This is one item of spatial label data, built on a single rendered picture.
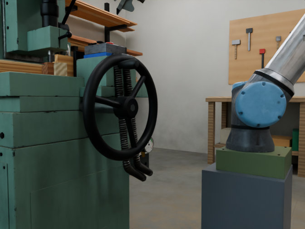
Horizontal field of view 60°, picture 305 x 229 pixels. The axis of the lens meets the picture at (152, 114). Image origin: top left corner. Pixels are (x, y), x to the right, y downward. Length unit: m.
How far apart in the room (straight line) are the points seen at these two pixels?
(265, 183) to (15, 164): 0.80
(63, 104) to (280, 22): 3.47
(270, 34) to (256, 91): 3.08
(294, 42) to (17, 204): 0.93
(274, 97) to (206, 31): 3.40
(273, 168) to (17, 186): 0.83
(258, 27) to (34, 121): 3.56
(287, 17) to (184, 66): 1.55
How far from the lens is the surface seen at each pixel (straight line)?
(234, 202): 1.09
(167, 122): 4.42
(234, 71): 3.98
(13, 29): 1.07
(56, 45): 0.95
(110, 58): 0.68
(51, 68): 0.91
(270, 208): 1.07
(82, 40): 3.50
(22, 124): 0.75
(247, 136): 1.09
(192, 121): 4.22
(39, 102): 0.77
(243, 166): 1.08
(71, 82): 0.83
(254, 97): 0.90
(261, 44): 3.95
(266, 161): 1.06
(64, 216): 0.87
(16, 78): 0.74
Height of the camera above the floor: 0.83
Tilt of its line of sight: 3 degrees down
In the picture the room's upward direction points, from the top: straight up
